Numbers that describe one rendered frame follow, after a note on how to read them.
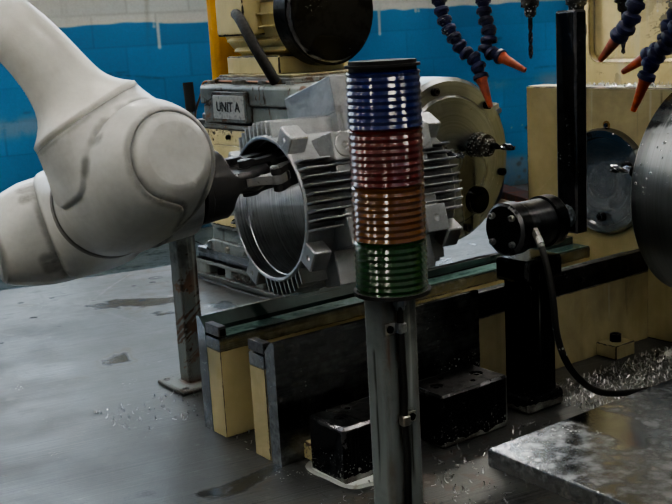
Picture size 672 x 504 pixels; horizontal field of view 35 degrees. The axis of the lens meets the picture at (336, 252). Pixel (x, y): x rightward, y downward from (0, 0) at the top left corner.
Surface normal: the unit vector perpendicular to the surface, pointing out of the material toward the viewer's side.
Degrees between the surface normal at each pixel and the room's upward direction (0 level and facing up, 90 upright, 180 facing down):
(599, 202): 90
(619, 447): 0
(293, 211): 76
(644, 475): 0
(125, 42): 90
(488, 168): 90
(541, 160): 90
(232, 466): 0
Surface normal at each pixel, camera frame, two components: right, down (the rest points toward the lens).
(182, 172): 0.59, -0.08
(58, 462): -0.05, -0.98
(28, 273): 0.16, 0.80
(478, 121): 0.60, 0.14
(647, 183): -0.80, 0.00
